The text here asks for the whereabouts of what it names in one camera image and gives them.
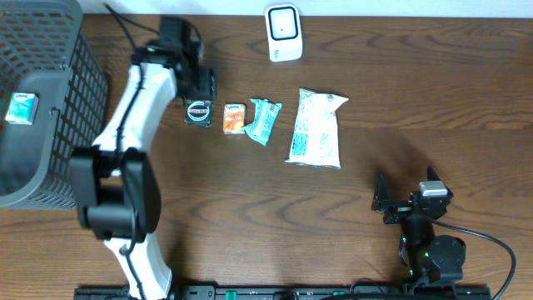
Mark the cream snack bag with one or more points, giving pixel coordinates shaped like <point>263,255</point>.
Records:
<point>315,136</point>

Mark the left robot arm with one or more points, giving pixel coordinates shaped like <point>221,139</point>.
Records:
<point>115,189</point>

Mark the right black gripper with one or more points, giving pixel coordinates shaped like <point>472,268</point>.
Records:
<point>399,209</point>

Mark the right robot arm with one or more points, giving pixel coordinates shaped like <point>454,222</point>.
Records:
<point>434,261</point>

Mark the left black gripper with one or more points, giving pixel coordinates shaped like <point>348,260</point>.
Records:
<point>207,81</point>

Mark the orange tissue pack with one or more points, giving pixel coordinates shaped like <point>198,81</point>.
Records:
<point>234,117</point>

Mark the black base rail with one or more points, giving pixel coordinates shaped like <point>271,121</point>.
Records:
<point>364,291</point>

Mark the grey plastic mesh basket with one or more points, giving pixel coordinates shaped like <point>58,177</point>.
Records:
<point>43,51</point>

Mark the white barcode scanner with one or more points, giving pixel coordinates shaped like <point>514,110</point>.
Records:
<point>283,29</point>

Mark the dark green round-label box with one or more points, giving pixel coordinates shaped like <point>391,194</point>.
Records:
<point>199,113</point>

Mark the teal tissue pack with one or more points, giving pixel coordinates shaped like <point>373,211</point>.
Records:
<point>22,108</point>

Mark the green snack packet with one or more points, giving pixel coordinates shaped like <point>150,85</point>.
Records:
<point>259,130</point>

